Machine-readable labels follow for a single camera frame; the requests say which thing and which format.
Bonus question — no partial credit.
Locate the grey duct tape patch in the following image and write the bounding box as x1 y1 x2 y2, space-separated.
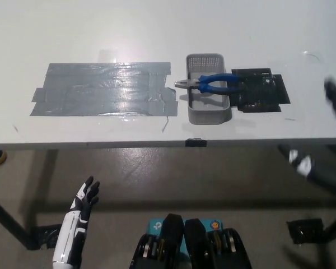
29 61 179 118

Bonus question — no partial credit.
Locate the small black tape piece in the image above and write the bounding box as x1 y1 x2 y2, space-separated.
185 137 207 147

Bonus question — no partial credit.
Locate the grey perforated plastic container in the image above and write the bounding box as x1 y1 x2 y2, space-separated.
185 53 233 126

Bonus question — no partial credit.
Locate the black floor tape patch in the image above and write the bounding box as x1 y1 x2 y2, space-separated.
286 219 324 245
30 223 63 251

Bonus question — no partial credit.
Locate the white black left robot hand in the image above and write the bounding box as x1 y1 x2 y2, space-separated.
52 175 101 264

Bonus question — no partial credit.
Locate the blue handled plier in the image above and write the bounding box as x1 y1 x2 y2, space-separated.
174 73 243 95

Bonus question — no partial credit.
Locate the grey table leg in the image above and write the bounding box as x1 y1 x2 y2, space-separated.
35 150 59 226

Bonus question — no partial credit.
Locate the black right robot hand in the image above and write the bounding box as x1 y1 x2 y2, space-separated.
278 143 316 179

